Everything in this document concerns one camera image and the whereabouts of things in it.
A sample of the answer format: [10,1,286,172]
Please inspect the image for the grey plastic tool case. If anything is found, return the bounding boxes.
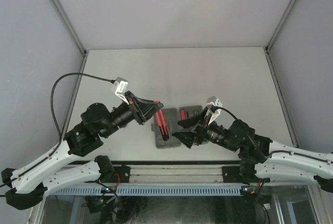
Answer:
[151,105,202,149]

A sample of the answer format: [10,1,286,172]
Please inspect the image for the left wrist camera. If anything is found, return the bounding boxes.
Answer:
[114,77,129,105]

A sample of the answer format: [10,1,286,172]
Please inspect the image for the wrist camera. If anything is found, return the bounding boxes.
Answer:
[204,96,223,125]
[114,77,129,105]

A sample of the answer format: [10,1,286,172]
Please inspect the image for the red utility knife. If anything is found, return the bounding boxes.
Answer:
[155,109,169,141]

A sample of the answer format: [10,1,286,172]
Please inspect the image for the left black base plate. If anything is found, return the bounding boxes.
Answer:
[100,165,131,183]

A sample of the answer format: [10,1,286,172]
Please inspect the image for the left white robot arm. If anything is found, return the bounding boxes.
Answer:
[1,91,163,210]

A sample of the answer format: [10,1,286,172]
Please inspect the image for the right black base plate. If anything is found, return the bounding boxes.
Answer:
[222,165,265,185]

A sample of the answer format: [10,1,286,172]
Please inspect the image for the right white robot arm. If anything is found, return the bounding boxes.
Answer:
[172,106,332,193]

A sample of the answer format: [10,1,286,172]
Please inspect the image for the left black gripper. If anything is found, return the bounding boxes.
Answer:
[100,91,163,139]

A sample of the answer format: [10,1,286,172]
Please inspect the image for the blue slotted cable duct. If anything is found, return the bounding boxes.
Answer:
[53,185,241,196]

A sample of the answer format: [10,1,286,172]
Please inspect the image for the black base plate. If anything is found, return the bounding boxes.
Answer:
[222,165,265,185]
[100,165,131,183]

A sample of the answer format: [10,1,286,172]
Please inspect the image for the aluminium mounting rail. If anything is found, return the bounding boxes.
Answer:
[37,164,321,184]

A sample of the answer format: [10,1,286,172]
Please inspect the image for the black camera cable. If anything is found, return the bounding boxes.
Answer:
[0,72,117,196]
[210,106,333,165]

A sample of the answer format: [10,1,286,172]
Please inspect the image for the left aluminium frame post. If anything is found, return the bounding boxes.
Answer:
[49,0,87,129]

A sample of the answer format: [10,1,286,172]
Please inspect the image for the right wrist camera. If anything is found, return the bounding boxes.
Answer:
[204,96,223,125]

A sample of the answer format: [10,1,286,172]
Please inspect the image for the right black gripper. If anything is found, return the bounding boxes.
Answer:
[171,108,238,153]

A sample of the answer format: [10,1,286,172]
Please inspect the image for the right aluminium frame post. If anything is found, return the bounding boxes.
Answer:
[263,0,299,147]

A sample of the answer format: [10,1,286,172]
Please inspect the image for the red handled pliers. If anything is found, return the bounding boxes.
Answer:
[185,108,202,118]

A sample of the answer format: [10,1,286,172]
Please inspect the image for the left black camera cable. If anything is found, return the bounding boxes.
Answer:
[0,72,117,196]

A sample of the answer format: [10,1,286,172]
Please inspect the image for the red black screwdriver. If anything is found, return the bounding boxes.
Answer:
[180,109,186,120]

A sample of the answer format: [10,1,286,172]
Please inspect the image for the aluminium frame post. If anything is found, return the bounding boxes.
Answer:
[49,0,87,129]
[263,0,299,147]

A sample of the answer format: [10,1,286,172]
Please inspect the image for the right black camera cable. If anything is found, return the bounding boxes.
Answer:
[210,106,333,165]

